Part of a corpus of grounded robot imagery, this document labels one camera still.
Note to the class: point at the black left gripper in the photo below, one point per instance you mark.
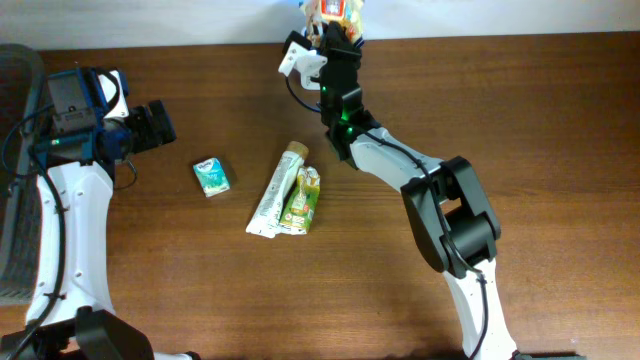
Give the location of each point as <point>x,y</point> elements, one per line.
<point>151,136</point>

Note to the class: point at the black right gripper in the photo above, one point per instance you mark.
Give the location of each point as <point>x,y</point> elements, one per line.
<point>338,52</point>

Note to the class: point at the yellow white snack bag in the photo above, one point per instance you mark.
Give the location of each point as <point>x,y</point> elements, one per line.
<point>320,13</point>

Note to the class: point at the teal white tissue pack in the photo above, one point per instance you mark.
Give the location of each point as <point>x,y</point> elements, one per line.
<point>211,177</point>

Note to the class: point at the green drink pouch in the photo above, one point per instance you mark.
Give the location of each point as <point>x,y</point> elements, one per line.
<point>299,211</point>

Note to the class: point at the white tube tan cap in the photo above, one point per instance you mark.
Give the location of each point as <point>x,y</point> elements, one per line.
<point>265,220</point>

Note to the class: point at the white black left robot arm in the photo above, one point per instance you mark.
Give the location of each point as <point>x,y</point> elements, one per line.
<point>78,132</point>

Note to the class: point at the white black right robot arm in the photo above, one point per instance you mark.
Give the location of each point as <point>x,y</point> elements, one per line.
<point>453,224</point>

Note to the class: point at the dark grey plastic basket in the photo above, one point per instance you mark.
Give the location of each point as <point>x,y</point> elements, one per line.
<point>22,77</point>

